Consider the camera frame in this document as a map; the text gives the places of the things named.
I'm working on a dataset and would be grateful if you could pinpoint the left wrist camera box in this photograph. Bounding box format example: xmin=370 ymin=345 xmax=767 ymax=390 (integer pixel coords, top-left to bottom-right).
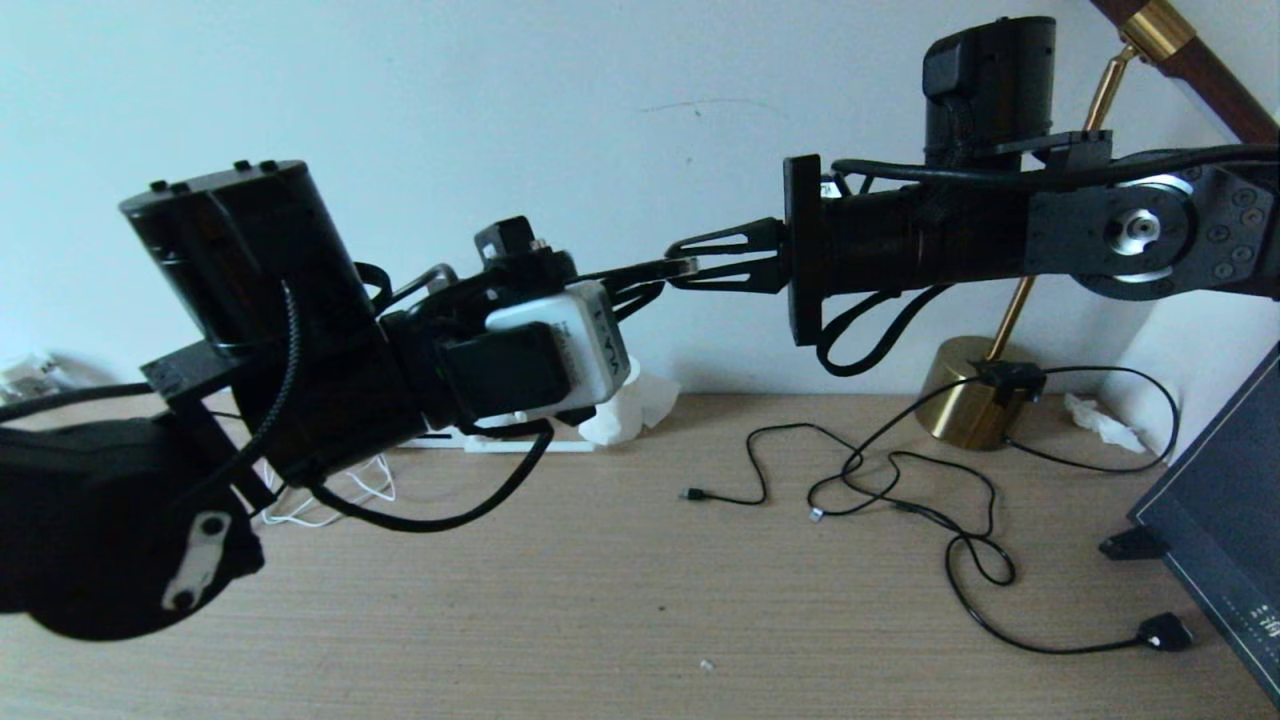
xmin=440 ymin=280 xmax=634 ymax=424

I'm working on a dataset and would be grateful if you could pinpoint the black left wrist camera cable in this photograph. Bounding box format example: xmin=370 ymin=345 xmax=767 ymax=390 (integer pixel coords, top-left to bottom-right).
xmin=200 ymin=280 xmax=557 ymax=534

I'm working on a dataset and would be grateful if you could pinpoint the thin black USB cable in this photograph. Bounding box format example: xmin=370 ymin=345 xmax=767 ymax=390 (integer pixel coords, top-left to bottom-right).
xmin=677 ymin=425 xmax=901 ymax=524

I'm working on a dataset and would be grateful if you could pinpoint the brass desk lamp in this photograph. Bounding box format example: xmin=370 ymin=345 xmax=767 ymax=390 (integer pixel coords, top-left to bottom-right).
xmin=917 ymin=0 xmax=1280 ymax=452

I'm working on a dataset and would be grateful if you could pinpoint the black clip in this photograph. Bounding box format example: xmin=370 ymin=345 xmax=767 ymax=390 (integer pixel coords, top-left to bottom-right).
xmin=1098 ymin=527 xmax=1167 ymax=562

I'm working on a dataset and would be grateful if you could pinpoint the white router with antennas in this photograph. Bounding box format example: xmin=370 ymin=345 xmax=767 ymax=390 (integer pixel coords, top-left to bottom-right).
xmin=415 ymin=425 xmax=597 ymax=457

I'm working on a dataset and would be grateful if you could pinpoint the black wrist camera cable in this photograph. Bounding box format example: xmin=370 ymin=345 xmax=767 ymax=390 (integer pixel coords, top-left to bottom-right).
xmin=815 ymin=145 xmax=1280 ymax=379
xmin=200 ymin=280 xmax=557 ymax=534

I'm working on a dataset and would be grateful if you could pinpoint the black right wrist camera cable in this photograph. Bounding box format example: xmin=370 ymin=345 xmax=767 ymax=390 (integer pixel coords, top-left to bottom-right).
xmin=815 ymin=145 xmax=1280 ymax=379

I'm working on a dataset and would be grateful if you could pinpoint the crumpled white tissue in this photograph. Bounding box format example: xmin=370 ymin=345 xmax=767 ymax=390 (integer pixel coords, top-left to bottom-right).
xmin=1062 ymin=395 xmax=1147 ymax=457

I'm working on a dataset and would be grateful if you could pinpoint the white toilet paper roll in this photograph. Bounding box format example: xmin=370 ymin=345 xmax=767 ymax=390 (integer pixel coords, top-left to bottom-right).
xmin=578 ymin=355 xmax=682 ymax=447

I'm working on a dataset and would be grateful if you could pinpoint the crumpled clear plastic wrapper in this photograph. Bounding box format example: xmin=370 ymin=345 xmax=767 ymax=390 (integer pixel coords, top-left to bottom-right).
xmin=0 ymin=355 xmax=62 ymax=402

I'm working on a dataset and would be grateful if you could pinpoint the black cable bundle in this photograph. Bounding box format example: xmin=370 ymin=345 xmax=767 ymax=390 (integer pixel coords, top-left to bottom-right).
xmin=845 ymin=362 xmax=1195 ymax=656

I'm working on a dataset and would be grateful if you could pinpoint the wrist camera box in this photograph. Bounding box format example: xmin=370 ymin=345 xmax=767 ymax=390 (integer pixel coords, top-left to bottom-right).
xmin=440 ymin=280 xmax=634 ymax=424
xmin=920 ymin=15 xmax=1116 ymax=173

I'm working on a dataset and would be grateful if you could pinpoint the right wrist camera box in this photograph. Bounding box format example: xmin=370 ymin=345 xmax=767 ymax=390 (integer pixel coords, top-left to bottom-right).
xmin=920 ymin=15 xmax=1116 ymax=173

